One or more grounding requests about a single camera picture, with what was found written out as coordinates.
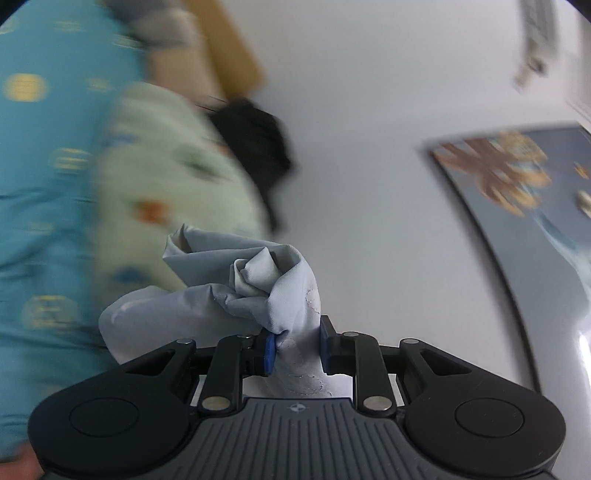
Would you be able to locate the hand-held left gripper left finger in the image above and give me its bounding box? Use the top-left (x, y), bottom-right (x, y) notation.
top-left (117, 332), bottom-right (278, 412)

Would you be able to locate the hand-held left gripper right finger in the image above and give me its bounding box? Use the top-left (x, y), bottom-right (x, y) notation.
top-left (320, 315), bottom-right (472, 412)

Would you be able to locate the white t-shirt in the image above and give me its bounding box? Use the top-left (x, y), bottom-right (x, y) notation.
top-left (99, 224), bottom-right (345, 398)

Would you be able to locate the green fleece blanket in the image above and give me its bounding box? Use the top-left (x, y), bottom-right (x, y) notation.
top-left (92, 83), bottom-right (271, 296)

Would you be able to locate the black cloth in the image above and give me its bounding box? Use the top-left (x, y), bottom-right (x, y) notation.
top-left (205, 97), bottom-right (294, 232)

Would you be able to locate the teal printed bed sheet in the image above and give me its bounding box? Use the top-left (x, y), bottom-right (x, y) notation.
top-left (0, 0), bottom-right (153, 462)

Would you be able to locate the striped grey beige pillow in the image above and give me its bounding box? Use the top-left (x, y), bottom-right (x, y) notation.
top-left (111, 0), bottom-right (222, 100)

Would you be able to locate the tan cardboard box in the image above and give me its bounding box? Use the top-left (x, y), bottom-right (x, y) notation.
top-left (182, 0), bottom-right (266, 100)

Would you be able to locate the white air conditioner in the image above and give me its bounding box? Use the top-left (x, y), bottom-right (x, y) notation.
top-left (512, 0), bottom-right (561, 90)

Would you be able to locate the wall poster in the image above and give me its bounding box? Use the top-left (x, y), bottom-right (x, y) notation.
top-left (422, 122), bottom-right (591, 393)

